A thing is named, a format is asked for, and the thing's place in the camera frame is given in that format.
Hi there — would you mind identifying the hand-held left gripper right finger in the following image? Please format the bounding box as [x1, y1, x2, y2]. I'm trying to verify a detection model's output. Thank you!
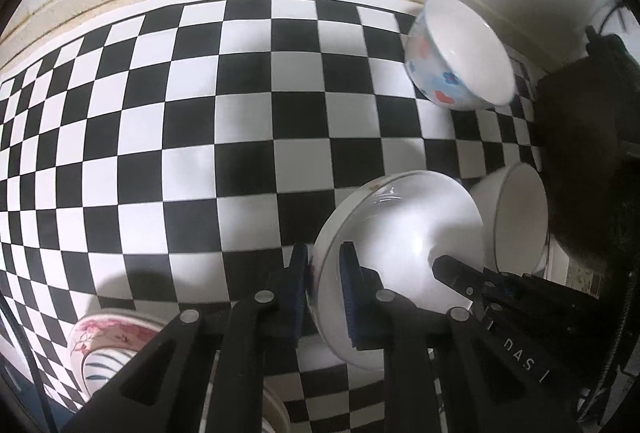
[340, 240, 531, 433]

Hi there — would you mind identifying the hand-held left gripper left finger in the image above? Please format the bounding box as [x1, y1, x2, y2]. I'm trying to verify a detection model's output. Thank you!
[60, 242, 312, 433]

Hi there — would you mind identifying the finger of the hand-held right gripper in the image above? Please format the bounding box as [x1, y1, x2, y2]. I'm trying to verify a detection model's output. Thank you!
[492, 270, 526, 294]
[432, 254, 488, 301]

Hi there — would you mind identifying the white bowl with dark print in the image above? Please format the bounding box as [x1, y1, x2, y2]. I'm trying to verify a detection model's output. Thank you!
[311, 170, 485, 371]

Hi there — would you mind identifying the plain white bowl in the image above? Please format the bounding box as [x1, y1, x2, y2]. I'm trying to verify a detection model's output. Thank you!
[470, 162, 550, 275]

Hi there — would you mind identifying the pink floral white plate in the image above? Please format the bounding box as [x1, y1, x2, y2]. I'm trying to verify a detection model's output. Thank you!
[67, 308, 292, 433]

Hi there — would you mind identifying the black striped plate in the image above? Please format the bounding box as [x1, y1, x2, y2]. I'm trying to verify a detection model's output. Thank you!
[82, 347, 146, 401]

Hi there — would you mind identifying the blue floral white bowl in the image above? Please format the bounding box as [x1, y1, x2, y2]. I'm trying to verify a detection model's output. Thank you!
[404, 0, 516, 110]

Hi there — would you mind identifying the brown rice cooker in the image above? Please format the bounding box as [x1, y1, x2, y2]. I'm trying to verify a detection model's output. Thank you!
[532, 26, 640, 264]

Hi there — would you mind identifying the black white checkered cloth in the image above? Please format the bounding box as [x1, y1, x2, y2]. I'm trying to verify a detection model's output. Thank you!
[0, 0, 551, 433]

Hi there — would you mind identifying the black cable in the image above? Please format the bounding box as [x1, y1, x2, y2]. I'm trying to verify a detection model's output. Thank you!
[0, 298, 58, 433]

